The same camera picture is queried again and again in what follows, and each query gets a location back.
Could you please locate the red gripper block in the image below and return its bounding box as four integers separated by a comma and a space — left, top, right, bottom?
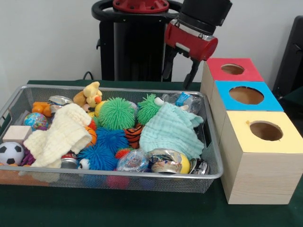
162, 21, 219, 90

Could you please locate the green furry monster toy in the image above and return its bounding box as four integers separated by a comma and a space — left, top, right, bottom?
136, 93, 164, 124

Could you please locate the mint green muslin cloth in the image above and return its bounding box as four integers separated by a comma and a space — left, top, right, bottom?
140, 102, 205, 160

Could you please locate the cream muslin cloth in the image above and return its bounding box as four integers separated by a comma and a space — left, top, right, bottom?
23, 103, 93, 168

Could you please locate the clear mesh bin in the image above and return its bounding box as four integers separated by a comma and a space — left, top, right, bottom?
0, 85, 224, 194

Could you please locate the wooden box with three holes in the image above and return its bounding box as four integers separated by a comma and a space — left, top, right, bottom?
200, 58, 303, 205

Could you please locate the green spiky rubber ball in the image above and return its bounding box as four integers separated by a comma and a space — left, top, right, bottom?
98, 97, 137, 130

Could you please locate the orange tiger striped ball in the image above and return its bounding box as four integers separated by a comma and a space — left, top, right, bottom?
124, 124, 145, 149

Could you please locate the yellow plush animal toy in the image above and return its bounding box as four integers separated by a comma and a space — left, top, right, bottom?
72, 81, 103, 116

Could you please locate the black upright panel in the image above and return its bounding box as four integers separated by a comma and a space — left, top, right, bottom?
272, 16, 303, 109

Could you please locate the small orange basketball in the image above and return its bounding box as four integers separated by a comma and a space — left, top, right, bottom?
84, 125, 98, 147

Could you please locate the blue furry monster toy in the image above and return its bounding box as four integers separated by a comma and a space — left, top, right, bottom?
76, 144, 120, 172

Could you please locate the dark green table cloth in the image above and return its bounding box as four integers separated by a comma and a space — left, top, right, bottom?
0, 79, 303, 227

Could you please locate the small black white soccer ball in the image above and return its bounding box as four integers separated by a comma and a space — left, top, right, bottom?
0, 141, 25, 166

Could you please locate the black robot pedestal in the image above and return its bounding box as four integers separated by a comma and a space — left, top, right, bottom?
91, 0, 190, 82

